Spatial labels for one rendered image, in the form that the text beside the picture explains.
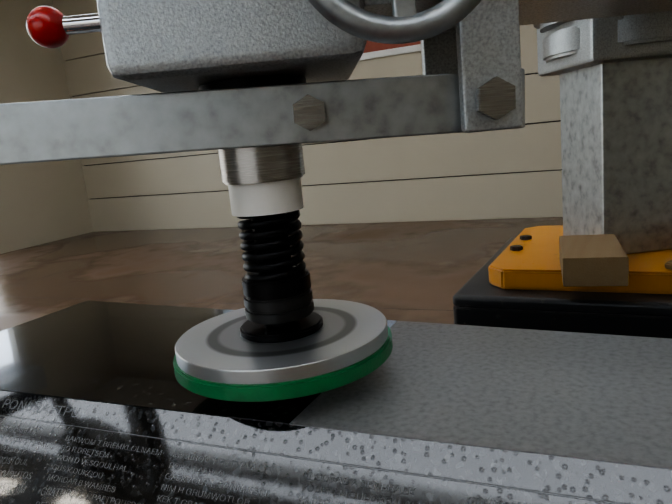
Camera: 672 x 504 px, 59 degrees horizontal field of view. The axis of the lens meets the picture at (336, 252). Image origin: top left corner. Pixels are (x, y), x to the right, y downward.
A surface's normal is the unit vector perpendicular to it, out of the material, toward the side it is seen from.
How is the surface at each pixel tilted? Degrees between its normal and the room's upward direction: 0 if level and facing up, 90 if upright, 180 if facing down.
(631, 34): 90
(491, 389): 0
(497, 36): 90
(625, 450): 0
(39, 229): 90
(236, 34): 90
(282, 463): 45
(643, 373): 0
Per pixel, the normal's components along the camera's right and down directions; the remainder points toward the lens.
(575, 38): -0.81, 0.19
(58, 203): 0.91, -0.01
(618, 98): 0.06, 0.18
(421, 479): -0.34, -0.55
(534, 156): -0.40, 0.22
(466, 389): -0.10, -0.98
